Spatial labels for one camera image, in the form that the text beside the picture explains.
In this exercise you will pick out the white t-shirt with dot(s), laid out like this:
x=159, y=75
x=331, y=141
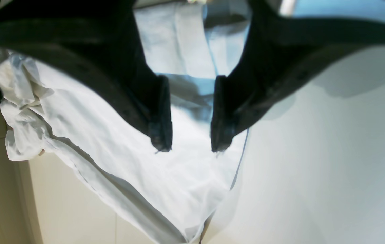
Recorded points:
x=166, y=195

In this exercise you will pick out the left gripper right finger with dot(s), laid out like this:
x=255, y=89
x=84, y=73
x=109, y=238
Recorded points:
x=289, y=42

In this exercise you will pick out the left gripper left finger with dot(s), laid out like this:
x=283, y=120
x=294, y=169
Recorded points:
x=97, y=43

